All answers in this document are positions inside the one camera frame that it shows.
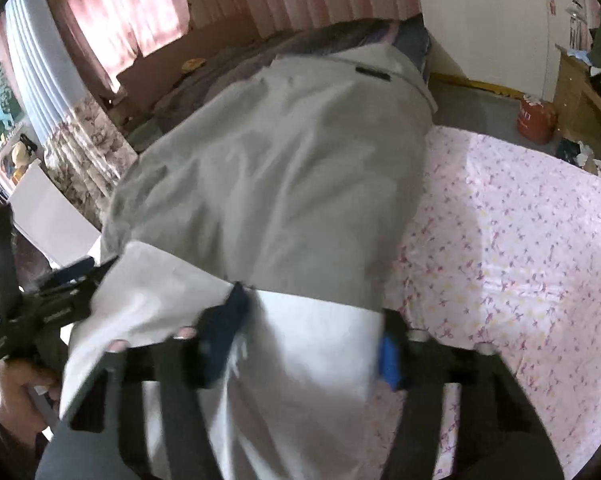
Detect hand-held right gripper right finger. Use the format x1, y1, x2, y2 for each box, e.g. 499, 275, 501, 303
379, 309, 564, 480

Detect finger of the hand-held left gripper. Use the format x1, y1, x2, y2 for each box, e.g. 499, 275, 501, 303
36, 255, 119, 295

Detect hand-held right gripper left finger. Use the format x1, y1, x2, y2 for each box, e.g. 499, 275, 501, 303
35, 282, 254, 480

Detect grey and white jacket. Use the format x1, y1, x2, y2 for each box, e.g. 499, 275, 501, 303
58, 42, 439, 480

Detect person's left hand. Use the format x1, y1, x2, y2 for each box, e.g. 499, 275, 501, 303
0, 357, 64, 450

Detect white board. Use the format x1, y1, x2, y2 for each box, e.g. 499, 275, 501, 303
8, 160, 104, 269

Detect floral curtain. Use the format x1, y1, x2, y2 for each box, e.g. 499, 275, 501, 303
43, 94, 139, 232

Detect yellow stuffed toy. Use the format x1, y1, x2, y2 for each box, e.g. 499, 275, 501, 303
9, 140, 32, 182

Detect floral bed sheet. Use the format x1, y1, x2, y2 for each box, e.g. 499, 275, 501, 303
370, 125, 601, 480

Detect pale blue sheer curtain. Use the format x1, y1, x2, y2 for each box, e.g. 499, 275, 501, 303
3, 0, 92, 147

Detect pink window curtain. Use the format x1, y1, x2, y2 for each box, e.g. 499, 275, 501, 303
45, 0, 192, 95

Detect crumpled plastic bags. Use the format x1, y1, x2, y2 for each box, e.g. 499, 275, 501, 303
555, 137, 601, 177

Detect red canister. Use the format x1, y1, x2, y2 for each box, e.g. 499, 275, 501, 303
517, 94, 559, 146

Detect wooden desk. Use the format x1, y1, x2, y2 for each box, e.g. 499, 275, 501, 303
554, 44, 601, 162

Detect white wardrobe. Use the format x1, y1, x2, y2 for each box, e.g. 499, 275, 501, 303
410, 0, 601, 105

